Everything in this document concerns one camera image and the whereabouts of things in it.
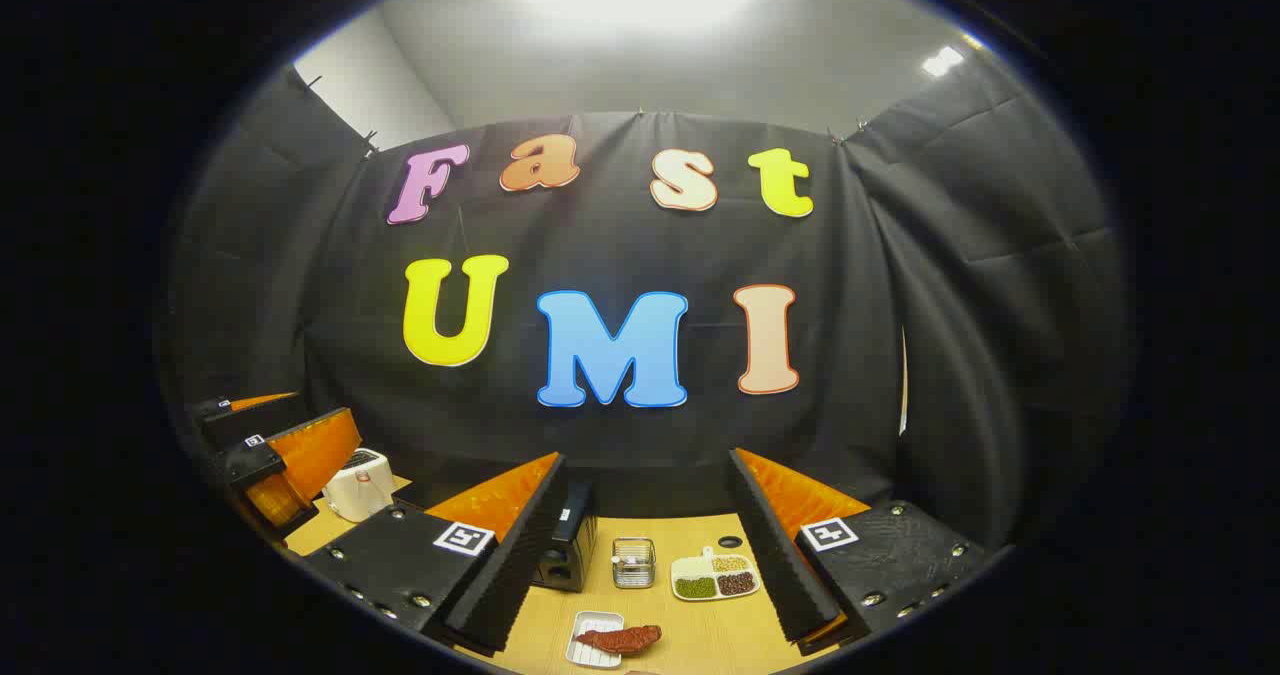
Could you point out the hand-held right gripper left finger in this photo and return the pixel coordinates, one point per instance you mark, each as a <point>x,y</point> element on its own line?
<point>520,545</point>

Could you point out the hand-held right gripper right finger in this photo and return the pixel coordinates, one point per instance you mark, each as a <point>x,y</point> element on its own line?
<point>775,555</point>

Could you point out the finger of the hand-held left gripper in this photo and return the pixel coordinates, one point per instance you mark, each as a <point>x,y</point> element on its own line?
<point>310,455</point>
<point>250,417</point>

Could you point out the black electric oven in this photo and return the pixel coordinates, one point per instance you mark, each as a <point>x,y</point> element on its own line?
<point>570,547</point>

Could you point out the red meat piece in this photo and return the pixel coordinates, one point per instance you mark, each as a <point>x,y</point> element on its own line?
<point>620,639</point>

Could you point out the white toaster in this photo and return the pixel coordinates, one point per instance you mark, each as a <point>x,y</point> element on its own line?
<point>357,487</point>

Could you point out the white divided bean plate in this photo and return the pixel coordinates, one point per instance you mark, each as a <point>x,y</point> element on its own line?
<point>715,583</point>

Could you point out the white rectangular tray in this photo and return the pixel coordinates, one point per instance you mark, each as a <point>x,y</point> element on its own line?
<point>585,653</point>

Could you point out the black backdrop cloth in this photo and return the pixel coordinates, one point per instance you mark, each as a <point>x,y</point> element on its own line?
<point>620,235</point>

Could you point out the small ceiling light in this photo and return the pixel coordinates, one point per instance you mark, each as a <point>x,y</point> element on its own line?
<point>942,60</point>

